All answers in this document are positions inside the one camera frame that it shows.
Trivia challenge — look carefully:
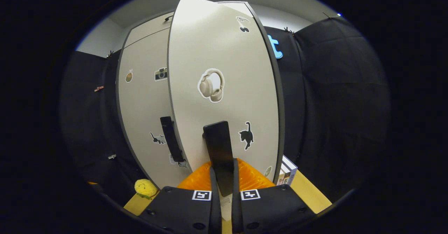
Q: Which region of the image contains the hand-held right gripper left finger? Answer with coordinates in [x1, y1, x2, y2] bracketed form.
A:
[138, 162, 222, 234]

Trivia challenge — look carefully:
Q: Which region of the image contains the beige double-door shoe cabinet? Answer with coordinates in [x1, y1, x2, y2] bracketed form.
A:
[115, 1, 286, 192]

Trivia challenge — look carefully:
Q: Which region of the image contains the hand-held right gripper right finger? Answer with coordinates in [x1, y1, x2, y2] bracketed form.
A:
[231, 159, 317, 234]

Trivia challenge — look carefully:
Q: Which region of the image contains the white printed box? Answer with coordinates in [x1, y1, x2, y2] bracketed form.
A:
[276, 155, 298, 186]

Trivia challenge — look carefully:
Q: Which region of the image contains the yellow plush toy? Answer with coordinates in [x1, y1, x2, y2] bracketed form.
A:
[135, 179, 159, 199]

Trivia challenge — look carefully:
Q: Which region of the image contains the beige cabinet flap panel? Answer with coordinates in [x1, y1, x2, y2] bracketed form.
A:
[124, 12, 174, 47]

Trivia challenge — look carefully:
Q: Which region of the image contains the black door handle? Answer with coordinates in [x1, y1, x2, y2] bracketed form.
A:
[203, 121, 234, 197]
[160, 116, 185, 163]

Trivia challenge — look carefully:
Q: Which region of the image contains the beige cabinet door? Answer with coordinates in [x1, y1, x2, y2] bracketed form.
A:
[117, 27, 191, 189]
[167, 0, 285, 192]

